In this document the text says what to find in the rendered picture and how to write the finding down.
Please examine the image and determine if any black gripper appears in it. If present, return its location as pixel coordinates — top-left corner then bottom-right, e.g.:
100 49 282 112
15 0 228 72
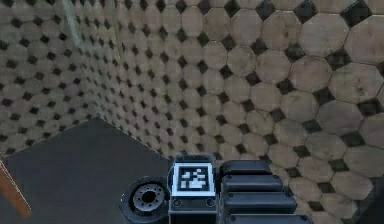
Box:
119 176 172 224

